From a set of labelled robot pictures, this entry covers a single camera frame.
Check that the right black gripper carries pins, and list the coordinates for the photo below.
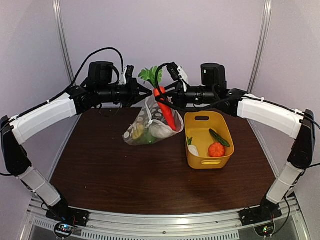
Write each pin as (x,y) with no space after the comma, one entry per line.
(179,101)

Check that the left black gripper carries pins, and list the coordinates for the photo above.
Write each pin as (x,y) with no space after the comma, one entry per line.
(133,96)

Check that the orange toy carrot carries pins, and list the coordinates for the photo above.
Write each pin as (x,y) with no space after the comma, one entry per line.
(149,75)

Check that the dotted clear zip bag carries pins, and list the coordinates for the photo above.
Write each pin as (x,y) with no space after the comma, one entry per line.
(149,114)

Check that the yellow toy squash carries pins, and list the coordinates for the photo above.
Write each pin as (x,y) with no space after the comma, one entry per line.
(138,131)

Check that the white toy radish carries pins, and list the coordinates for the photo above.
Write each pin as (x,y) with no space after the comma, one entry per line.
(160,131)

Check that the light green toy gourd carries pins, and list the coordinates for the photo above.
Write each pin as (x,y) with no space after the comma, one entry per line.
(146,138)

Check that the yellow plastic basket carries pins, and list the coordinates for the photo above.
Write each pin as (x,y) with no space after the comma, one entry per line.
(196,126)

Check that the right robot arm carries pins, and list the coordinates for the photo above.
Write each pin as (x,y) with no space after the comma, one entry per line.
(298,125)

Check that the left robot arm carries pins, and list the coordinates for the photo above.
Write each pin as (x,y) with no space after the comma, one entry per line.
(15,131)

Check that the dark green toy cucumber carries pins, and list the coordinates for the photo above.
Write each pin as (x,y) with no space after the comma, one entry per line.
(218,138)

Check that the orange toy pumpkin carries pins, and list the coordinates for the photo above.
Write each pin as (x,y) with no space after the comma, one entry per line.
(216,150)

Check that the left circuit board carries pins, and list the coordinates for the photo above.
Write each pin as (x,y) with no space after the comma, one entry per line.
(63,230)

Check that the circuit board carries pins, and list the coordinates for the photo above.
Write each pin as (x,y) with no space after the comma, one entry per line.
(63,230)
(264,230)

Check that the right circuit board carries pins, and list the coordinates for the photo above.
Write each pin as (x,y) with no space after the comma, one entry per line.
(264,230)

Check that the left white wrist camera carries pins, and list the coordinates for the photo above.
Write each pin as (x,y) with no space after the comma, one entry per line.
(126,75)

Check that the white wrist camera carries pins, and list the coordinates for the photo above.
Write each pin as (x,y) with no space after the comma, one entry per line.
(177,73)
(126,75)

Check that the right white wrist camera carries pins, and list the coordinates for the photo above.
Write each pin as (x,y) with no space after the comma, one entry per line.
(177,73)

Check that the right aluminium frame post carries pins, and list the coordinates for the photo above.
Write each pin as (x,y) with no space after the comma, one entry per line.
(264,30)

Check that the aluminium frame post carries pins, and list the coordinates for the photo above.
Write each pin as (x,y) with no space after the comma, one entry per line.
(62,39)
(264,30)

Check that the left aluminium frame post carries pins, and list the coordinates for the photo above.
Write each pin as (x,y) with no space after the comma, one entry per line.
(62,39)

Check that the front aluminium rail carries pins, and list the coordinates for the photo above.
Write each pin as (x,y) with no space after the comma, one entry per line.
(220,225)

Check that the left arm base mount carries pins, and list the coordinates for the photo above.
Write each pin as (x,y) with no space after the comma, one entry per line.
(69,215)

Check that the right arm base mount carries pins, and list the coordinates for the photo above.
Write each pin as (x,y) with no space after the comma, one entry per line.
(258,214)

